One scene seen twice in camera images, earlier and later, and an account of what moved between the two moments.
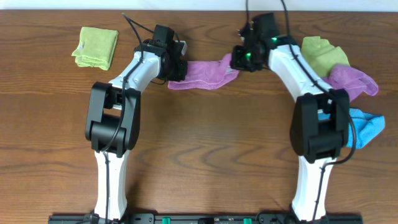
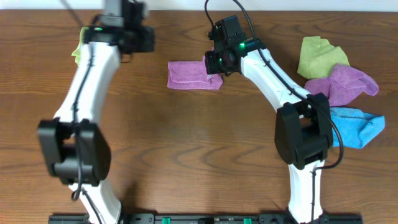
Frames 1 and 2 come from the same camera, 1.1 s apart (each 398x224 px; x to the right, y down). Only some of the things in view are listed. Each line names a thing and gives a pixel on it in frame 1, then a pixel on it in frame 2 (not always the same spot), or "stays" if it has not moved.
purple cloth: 206,74 stays
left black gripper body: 176,71 to 142,40
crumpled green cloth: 323,55 stays
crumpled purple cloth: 354,80 stays
